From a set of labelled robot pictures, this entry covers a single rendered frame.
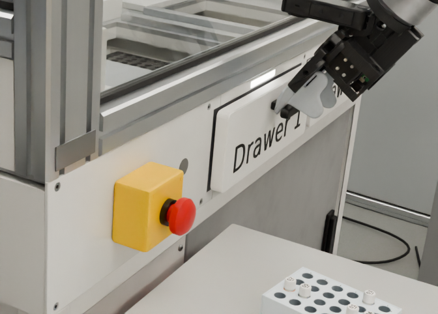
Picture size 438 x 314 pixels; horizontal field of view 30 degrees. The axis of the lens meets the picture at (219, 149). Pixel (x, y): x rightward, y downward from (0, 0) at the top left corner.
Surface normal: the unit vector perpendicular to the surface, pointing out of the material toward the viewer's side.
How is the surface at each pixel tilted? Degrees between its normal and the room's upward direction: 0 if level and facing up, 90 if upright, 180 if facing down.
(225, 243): 0
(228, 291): 0
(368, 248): 0
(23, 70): 90
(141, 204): 90
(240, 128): 90
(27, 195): 90
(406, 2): 99
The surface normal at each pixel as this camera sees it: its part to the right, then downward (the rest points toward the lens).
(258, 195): 0.89, 0.24
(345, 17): -0.42, 0.28
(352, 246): 0.07, -0.93
